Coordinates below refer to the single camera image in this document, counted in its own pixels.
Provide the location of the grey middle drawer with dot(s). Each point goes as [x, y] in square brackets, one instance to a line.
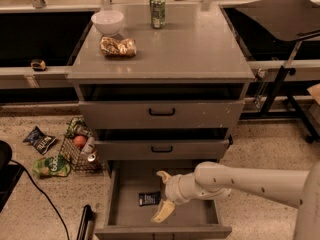
[161, 150]

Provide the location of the grey top drawer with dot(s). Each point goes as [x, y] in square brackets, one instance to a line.
[160, 114]

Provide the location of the green soda can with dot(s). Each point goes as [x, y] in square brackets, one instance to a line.
[157, 12]

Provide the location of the soda can in basket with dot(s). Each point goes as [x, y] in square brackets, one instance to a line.
[93, 159]

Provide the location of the green snack bag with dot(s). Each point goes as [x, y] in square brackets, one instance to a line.
[56, 166]

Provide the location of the orange fruit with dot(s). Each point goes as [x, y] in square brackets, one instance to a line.
[80, 141]

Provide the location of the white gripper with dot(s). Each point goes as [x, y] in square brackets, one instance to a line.
[172, 188]

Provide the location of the blue chip bag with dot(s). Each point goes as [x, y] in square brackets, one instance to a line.
[40, 141]

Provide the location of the black device on floor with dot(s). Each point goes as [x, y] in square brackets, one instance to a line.
[9, 173]

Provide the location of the black stand table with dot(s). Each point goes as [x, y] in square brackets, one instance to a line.
[280, 40]

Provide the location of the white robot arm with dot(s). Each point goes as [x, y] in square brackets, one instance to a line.
[210, 181]

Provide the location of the grey bottom drawer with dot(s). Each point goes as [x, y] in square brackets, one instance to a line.
[127, 219]

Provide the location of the dark blueberry rxbar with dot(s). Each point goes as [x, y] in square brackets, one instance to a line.
[152, 198]

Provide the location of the black folded object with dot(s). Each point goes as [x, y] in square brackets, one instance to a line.
[87, 223]

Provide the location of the grey drawer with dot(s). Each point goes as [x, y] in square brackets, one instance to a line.
[127, 219]
[160, 114]
[161, 150]

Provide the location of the wire basket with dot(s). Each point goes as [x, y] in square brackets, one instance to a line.
[78, 156]

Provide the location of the grey drawer cabinet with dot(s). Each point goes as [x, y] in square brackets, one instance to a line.
[195, 57]

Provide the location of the white bowl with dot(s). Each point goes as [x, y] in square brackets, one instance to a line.
[108, 22]

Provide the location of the tape measure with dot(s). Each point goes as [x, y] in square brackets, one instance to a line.
[38, 65]

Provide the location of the brown snack bag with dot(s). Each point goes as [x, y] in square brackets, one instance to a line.
[112, 47]

